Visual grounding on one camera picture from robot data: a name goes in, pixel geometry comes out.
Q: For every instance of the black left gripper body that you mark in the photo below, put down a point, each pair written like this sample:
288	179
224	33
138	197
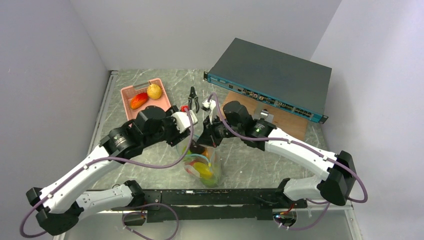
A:
170	133

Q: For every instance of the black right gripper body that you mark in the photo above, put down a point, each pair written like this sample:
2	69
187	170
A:
218	129

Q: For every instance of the dark purple plum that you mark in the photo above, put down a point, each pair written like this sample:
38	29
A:
197	149

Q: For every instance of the clear zip top bag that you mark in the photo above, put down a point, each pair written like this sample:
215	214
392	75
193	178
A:
215	163

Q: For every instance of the yellow bell pepper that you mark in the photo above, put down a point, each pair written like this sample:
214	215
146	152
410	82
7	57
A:
203	170

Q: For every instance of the green cabbage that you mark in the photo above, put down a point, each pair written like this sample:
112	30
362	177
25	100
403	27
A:
211	182

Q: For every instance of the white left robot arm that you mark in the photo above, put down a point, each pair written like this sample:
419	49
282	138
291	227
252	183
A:
61	205

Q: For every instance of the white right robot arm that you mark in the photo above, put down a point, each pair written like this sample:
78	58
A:
334	173

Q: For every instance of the black pliers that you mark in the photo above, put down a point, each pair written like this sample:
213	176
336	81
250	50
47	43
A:
193	100

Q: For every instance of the yellow pear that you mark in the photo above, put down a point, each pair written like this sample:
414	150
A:
154	91

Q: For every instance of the orange fruit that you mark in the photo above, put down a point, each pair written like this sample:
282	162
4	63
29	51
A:
138	100

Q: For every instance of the pink perforated plastic basket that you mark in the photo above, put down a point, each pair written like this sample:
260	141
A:
127	93

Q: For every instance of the wooden board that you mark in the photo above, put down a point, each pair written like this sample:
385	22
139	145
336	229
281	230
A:
293	125

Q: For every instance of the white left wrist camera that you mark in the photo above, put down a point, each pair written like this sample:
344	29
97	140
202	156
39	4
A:
185	118

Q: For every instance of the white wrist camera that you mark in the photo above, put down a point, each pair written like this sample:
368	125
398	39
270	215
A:
185	118
210	105

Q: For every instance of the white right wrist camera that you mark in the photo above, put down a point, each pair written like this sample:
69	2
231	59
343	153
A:
210	105

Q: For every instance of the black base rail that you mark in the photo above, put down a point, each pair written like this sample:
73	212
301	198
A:
161	205

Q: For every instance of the aluminium frame rail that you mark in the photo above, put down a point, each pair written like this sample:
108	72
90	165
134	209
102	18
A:
102	114

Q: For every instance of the teal network switch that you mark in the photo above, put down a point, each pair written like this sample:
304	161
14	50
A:
289	83

